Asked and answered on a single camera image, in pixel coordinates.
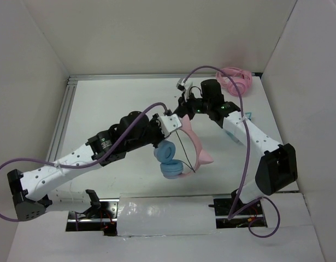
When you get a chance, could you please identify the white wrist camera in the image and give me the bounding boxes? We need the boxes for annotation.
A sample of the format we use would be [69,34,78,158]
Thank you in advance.
[176,78,193,100]
[158,114,182,137]

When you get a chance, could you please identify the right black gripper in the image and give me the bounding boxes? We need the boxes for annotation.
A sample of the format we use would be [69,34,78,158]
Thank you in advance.
[174,91,211,121]

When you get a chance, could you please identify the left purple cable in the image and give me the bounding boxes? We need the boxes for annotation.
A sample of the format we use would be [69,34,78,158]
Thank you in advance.
[0,102,173,233]

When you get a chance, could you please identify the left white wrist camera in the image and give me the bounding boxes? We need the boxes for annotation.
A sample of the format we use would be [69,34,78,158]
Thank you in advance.
[158,114,182,137]

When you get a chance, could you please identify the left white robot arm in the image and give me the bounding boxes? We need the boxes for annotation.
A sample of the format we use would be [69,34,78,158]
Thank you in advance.
[7,111,169,221]

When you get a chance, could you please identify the white taped cover sheet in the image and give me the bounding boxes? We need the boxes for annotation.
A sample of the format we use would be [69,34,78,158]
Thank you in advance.
[116,195,217,237]

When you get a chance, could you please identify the teal cat-ear headphones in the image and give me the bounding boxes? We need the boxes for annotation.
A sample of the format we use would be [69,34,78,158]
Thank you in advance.
[223,111,252,145]

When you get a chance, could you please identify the pink blue cat-ear headphones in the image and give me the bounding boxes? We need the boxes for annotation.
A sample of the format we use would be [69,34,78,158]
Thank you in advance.
[154,115,214,179]

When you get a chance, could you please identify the black headphone audio cable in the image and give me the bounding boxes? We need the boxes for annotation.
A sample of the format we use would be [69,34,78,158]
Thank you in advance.
[176,130,197,174]

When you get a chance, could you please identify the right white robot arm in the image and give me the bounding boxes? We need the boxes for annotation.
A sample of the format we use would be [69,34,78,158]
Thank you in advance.
[174,79,298,214]

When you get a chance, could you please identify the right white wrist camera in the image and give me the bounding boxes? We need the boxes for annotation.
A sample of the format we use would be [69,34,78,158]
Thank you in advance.
[176,78,193,100]

